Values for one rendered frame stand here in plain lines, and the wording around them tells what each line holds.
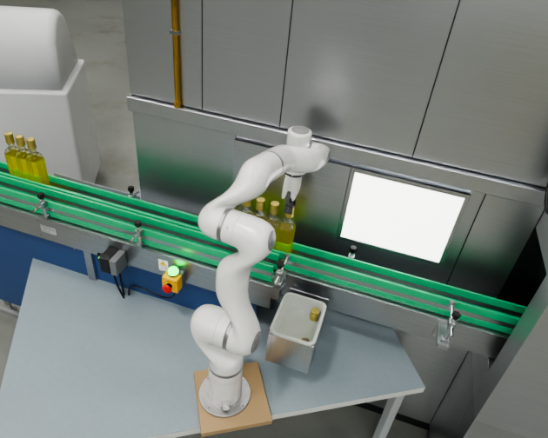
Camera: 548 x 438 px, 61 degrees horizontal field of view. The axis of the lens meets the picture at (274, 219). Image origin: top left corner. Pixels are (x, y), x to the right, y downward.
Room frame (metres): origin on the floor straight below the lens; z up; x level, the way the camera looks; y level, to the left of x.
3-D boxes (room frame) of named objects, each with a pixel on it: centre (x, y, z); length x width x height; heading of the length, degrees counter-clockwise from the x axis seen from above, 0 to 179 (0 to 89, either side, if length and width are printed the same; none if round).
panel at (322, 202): (1.53, -0.25, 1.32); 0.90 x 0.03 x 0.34; 76
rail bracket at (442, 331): (1.16, -0.67, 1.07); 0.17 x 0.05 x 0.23; 166
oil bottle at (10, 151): (1.76, 1.19, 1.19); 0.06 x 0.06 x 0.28; 76
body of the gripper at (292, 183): (1.45, -0.06, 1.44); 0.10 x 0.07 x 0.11; 166
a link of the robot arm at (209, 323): (1.00, 0.14, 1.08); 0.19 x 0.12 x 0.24; 70
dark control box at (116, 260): (1.43, 0.66, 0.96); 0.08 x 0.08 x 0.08; 76
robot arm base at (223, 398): (0.99, 0.11, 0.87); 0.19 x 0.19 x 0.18
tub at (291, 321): (1.19, -0.14, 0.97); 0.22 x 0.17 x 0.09; 166
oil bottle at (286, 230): (1.45, -0.06, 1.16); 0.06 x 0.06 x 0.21; 76
